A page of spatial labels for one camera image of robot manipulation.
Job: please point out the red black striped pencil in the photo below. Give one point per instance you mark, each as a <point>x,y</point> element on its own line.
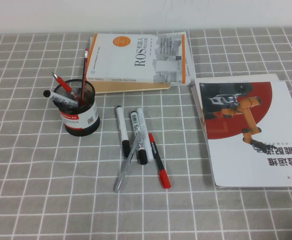
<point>84,67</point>

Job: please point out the tan cover book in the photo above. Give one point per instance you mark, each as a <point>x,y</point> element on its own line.
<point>125,87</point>

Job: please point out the black marker with white label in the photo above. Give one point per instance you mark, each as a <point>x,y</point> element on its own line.
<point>135,122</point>

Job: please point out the white grey marker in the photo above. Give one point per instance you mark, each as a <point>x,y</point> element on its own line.
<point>142,120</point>

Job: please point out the red black marker pen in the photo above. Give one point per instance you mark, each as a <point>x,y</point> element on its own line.
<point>158,160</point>

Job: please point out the grey checked tablecloth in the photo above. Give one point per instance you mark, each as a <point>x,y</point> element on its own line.
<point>35,187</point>

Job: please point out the white orange ROS book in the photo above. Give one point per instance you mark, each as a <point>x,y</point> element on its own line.
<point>120,62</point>

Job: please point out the black mesh pen holder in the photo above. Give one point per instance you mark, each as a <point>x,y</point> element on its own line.
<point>83,127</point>

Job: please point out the red ballpoint pen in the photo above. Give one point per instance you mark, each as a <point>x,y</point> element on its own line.
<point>64,85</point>

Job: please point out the white marker with black cap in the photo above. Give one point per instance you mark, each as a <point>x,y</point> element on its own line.
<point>58,98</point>
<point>122,127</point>

